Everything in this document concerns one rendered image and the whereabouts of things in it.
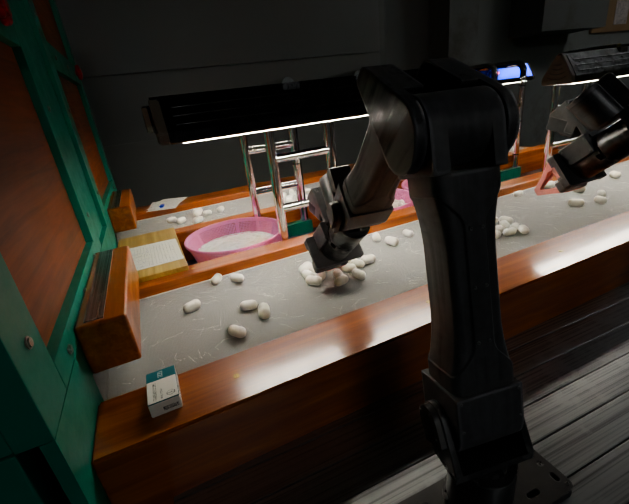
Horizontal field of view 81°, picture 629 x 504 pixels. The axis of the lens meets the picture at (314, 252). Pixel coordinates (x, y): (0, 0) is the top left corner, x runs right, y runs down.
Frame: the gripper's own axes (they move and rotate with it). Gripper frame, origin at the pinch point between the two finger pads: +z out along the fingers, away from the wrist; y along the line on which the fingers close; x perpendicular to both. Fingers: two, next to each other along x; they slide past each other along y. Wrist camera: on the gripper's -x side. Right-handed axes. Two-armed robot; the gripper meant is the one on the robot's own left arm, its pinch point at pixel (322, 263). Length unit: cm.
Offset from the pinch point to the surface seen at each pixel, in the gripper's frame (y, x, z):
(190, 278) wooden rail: 25.8, -7.6, 9.5
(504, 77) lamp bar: -116, -59, 21
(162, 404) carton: 33.8, 16.1, -21.5
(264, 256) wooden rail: 9.0, -7.8, 9.1
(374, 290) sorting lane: -4.1, 10.2, -8.9
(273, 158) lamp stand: 1.3, -27.1, 0.0
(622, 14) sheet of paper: -468, -192, 107
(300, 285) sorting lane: 6.6, 3.4, -0.9
